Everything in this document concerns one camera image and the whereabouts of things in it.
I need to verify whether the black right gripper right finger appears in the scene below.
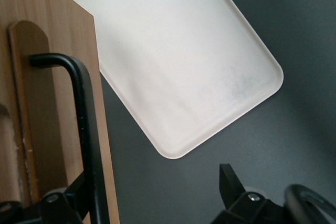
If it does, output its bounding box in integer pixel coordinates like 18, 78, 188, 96
209, 163, 286, 224

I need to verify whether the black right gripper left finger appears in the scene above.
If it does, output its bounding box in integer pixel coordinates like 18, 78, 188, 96
23, 173, 91, 224

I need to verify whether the black metal drawer handle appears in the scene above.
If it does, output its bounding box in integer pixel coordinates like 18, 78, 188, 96
28, 54, 110, 224

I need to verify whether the wooden drawer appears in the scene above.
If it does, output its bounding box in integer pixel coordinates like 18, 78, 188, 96
0, 0, 121, 224

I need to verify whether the beige plastic tray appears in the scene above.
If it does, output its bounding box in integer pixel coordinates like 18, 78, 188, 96
64, 0, 285, 161

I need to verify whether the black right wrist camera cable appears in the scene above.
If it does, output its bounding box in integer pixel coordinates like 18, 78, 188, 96
285, 184, 336, 224

